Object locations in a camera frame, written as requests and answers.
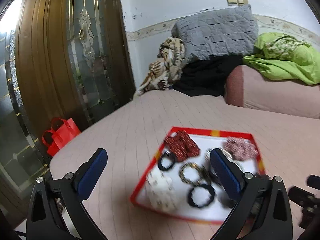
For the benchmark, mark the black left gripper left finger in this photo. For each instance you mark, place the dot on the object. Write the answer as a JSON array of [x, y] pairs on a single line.
[[44, 220]]

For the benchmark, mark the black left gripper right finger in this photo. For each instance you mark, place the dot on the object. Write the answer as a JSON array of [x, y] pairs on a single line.
[[273, 219]]

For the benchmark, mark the grey organza flower scrunchie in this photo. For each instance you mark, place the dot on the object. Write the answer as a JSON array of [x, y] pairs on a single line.
[[229, 174]]

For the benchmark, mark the pink checkered scrunchie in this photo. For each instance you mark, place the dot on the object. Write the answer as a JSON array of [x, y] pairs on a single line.
[[240, 149]]

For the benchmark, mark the red paper gift bag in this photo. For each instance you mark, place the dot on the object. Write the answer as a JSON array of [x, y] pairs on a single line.
[[62, 131]]

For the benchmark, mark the red shallow gift box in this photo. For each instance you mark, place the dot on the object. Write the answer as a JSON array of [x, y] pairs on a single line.
[[199, 197]]

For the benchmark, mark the dark red patterned scrunchie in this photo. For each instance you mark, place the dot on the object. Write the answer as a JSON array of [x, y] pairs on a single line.
[[182, 146]]

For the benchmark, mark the white dotted scrunchie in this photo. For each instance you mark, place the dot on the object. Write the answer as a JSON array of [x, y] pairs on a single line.
[[160, 191]]

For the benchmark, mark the pink quilted bolster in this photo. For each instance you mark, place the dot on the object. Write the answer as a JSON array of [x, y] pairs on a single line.
[[246, 87]]

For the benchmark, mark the black fabric pile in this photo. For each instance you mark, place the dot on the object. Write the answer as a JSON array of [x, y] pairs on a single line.
[[207, 77]]

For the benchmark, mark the green crumpled blanket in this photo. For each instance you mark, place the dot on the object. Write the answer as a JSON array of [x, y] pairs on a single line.
[[279, 56]]

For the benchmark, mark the brown glass panel door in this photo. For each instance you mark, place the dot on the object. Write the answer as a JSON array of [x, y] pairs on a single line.
[[59, 59]]

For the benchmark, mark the tiger print blanket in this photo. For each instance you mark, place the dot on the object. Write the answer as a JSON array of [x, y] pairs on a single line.
[[166, 69]]

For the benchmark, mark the grey quilted pillow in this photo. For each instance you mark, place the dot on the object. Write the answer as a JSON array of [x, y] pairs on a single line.
[[223, 32]]

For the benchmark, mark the gold wall switch plate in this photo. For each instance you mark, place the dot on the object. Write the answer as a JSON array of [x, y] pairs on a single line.
[[237, 2]]

